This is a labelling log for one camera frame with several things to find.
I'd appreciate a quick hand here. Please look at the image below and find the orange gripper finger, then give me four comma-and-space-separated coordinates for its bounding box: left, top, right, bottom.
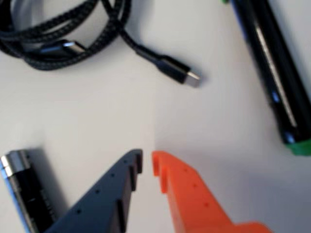
151, 150, 273, 233

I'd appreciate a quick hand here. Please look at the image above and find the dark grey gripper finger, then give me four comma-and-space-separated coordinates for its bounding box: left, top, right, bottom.
45, 149, 144, 233

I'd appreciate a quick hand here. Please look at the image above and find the black cylindrical battery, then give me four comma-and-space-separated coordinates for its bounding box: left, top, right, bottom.
0, 149, 63, 233

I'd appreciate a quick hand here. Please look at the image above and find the black marker with green caps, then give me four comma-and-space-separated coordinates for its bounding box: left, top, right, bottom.
220, 0, 311, 156

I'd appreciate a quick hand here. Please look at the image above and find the black braided USB cable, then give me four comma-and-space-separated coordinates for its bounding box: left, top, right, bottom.
0, 0, 202, 88

